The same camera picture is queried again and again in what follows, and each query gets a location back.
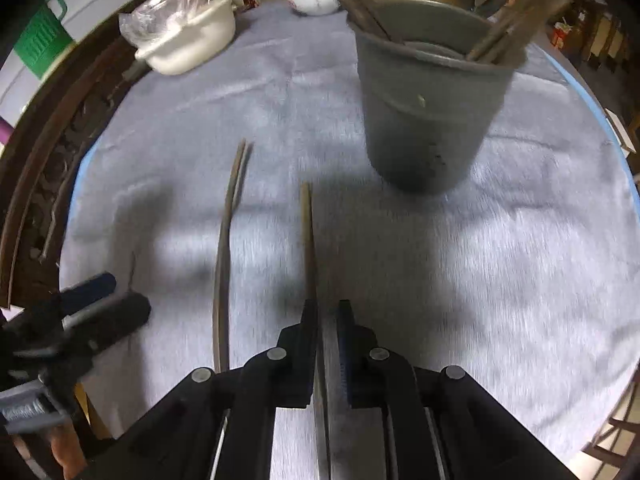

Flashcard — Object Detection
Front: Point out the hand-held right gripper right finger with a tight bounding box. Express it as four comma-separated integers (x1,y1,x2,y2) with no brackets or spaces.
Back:
336,300,576,480

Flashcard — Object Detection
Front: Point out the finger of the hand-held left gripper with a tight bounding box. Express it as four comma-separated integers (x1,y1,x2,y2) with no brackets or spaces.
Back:
65,292,153,356
60,272,118,313

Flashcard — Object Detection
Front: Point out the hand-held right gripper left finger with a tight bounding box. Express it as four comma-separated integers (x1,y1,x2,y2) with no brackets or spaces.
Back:
115,299,321,480

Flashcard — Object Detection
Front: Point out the dark grey cup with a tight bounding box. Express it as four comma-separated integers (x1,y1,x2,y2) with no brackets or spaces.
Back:
347,0,526,193

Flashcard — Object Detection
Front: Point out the person's left hand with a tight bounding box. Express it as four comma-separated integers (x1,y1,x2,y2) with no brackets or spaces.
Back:
47,422,88,480

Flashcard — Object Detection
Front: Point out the dark carved wooden furniture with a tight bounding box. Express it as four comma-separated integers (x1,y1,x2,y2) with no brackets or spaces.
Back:
0,35,151,311

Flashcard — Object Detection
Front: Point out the grey towel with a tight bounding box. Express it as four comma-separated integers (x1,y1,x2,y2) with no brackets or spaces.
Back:
60,0,640,480

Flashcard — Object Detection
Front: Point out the green plastic basket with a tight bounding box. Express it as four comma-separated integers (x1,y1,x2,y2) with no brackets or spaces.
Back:
14,0,76,78

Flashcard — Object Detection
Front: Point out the wooden chair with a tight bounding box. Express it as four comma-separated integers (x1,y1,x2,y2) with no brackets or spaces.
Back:
582,395,640,476

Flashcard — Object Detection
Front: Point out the clear plastic bag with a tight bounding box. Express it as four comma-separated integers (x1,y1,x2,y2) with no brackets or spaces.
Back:
119,0,233,53

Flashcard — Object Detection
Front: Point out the blue table cloth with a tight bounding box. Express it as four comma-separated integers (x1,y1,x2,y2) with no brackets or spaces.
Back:
72,50,628,201

